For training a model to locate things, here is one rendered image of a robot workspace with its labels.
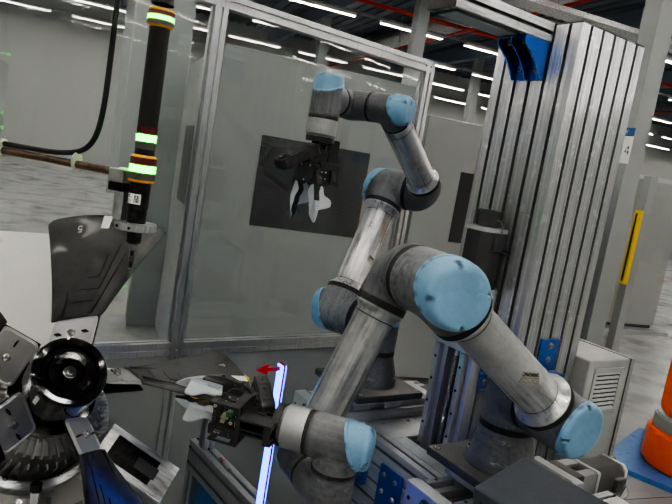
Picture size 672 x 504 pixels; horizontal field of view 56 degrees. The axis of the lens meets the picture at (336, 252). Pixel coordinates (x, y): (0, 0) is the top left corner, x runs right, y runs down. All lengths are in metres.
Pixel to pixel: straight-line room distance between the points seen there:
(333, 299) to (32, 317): 0.79
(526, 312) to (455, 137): 3.47
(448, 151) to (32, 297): 3.89
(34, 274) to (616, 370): 1.47
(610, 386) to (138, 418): 1.37
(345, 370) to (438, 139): 3.86
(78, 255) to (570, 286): 1.15
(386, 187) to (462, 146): 3.12
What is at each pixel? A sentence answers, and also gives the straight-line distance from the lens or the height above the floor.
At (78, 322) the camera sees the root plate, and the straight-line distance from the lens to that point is 1.22.
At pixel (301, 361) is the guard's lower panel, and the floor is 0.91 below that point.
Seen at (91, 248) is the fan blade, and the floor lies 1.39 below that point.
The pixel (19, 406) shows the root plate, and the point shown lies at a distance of 1.14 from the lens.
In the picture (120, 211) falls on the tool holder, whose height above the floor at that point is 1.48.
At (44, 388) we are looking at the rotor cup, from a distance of 1.10.
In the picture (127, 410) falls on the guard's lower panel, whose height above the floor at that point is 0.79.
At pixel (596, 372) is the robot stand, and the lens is 1.81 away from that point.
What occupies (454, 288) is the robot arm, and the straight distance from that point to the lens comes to 1.01.
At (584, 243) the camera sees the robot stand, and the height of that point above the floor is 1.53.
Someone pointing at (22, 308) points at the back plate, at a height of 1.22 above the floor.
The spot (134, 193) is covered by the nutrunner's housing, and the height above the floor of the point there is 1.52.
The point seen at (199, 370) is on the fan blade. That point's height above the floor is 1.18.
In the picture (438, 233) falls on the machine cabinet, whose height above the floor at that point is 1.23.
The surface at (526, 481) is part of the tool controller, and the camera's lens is 0.94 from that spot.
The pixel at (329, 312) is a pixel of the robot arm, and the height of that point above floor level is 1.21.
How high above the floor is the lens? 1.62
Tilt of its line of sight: 8 degrees down
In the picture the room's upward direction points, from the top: 9 degrees clockwise
